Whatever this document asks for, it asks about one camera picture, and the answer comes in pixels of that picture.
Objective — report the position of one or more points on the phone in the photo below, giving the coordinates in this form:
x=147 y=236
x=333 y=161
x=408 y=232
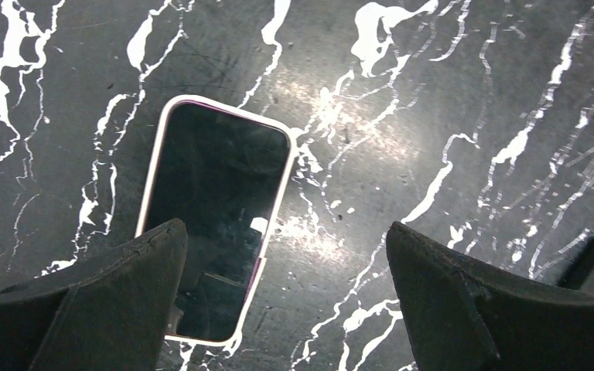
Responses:
x=223 y=172

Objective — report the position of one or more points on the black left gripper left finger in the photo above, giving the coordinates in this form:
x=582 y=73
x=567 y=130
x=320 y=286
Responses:
x=106 y=313

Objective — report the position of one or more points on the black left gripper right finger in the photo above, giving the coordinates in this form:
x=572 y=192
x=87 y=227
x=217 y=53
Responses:
x=464 y=314

